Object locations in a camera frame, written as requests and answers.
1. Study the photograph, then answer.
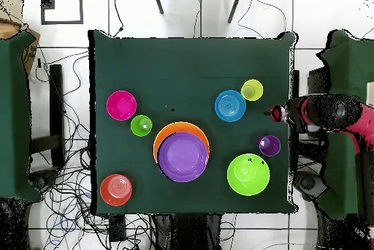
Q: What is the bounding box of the large yellow-orange bowl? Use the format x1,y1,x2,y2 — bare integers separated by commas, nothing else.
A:
152,121,210,163

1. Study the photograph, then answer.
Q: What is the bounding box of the purple bowl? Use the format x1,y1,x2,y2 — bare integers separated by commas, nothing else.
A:
157,132,210,183

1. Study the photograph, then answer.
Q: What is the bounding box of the purple cup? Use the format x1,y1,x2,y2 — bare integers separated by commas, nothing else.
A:
257,135,282,158

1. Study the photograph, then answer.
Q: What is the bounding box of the yellow cup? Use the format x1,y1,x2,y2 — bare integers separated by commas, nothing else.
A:
240,78,264,102

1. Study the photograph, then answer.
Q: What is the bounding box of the blue bowl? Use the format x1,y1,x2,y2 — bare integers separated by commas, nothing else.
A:
214,89,247,123

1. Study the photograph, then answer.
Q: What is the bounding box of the black box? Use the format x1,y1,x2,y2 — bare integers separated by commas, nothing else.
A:
306,67,329,96

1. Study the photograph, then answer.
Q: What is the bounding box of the dark green tablecloth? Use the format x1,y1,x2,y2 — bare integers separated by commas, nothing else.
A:
88,29,299,215

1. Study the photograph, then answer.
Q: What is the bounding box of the green bowl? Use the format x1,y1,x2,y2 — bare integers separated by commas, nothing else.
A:
226,153,271,197

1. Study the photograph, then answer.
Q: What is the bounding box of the dark grey stand base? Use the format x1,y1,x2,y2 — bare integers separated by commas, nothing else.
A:
28,168,61,188
293,170,328,202

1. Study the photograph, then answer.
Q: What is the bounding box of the green side table cloth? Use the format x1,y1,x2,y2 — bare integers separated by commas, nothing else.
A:
316,29,374,220
0,31,43,202

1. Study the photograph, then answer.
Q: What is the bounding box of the green cup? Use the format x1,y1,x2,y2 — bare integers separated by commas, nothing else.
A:
130,114,153,137

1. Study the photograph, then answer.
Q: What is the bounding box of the pink bowl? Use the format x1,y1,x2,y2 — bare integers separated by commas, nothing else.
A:
105,89,138,122

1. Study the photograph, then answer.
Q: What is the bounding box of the red-orange bowl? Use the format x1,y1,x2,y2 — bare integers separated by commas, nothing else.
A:
99,173,134,208

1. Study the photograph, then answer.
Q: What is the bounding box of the black power strip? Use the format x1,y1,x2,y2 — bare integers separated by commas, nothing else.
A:
108,213,127,243

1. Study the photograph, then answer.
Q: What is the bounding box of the black floor beam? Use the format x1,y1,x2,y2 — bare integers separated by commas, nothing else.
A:
29,64,66,169

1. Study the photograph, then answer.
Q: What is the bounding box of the cardboard box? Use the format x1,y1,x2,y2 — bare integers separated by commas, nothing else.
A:
0,0,41,75

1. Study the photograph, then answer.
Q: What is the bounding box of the thin black cable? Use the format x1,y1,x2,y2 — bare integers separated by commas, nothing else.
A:
237,0,288,39

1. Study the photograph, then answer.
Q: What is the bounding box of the black camera tripod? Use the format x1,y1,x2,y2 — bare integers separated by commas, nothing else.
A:
151,0,245,25

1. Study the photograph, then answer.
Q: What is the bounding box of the black cable with plug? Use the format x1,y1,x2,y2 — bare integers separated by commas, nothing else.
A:
107,0,125,38

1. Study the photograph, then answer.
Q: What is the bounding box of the tangle of black cables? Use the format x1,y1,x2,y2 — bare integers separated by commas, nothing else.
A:
28,48,156,250

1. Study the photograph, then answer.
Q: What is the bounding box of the black rectangular frame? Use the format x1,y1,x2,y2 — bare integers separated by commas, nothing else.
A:
39,0,85,26

